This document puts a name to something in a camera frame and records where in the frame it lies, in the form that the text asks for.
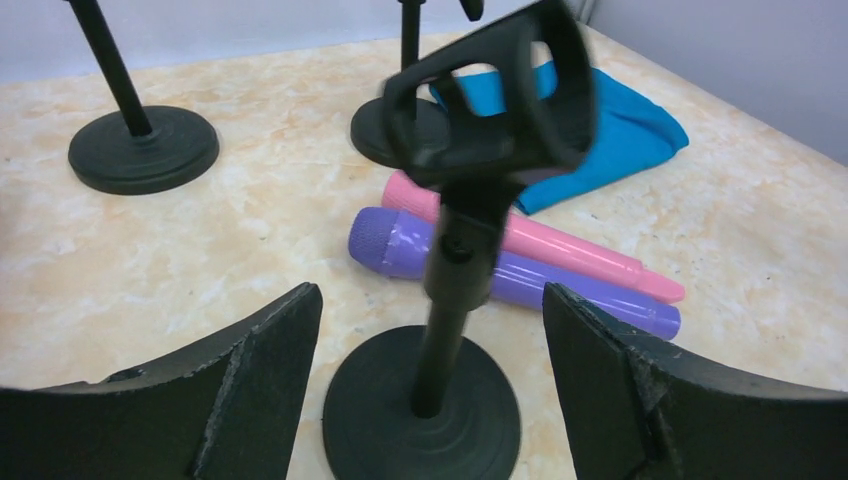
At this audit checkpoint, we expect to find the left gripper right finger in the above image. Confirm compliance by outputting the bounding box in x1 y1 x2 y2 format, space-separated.
543 284 847 479

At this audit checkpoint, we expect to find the pink microphone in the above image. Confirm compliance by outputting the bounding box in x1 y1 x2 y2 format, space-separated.
381 171 686 304

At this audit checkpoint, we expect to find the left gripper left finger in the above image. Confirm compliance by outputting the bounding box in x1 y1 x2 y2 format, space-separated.
1 283 323 479

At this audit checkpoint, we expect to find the black mic stand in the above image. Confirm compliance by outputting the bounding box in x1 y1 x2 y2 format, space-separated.
322 1 597 479
350 0 448 168
68 0 220 196

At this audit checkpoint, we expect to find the purple microphone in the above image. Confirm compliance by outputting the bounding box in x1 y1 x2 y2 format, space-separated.
348 207 682 340

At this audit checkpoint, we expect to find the blue folded cloth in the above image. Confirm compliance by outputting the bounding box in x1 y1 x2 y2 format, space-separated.
456 61 689 215

